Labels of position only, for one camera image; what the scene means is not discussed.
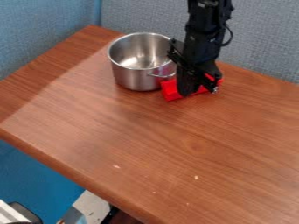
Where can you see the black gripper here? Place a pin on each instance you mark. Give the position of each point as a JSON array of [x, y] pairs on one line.
[[195, 55]]

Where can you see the red plastic block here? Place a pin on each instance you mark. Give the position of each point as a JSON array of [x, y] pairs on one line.
[[170, 90]]

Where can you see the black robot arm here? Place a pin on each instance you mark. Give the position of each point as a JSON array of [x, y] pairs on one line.
[[209, 15]]

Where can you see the metal pot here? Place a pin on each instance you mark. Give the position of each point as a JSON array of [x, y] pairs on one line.
[[139, 61]]

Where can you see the grey white box under table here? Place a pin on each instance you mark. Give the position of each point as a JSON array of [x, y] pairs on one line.
[[88, 210]]

